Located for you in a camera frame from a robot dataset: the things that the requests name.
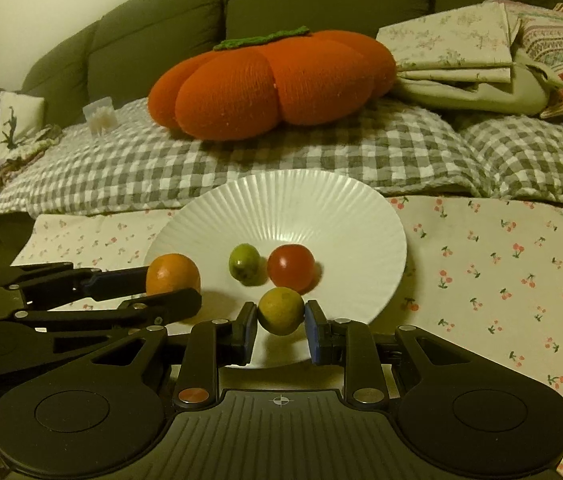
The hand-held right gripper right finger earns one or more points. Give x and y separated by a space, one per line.
313 335

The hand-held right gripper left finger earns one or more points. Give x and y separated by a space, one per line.
249 332

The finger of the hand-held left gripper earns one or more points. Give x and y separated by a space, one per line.
171 305
94 284

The orange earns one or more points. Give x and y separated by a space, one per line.
171 272

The yellow-green lime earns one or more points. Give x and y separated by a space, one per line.
281 312

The small green fruit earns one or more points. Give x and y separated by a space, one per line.
244 262

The red tomato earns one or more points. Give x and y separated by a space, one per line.
290 266

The white ribbed plate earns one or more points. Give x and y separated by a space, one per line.
286 210

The ruffled floral cloth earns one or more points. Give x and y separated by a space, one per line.
6 175

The grey checked blanket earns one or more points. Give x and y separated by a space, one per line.
161 160

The white hair claw clip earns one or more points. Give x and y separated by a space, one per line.
100 117

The white embroidered pillow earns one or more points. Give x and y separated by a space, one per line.
19 122

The cherry print cloth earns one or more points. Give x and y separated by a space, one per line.
486 285

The orange pumpkin cushion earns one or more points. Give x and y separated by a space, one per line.
261 90

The grey-green sofa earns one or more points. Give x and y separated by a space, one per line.
161 25

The folded grey-green cloth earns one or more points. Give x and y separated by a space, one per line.
511 95

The folded floral sheet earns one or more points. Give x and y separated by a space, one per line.
451 35

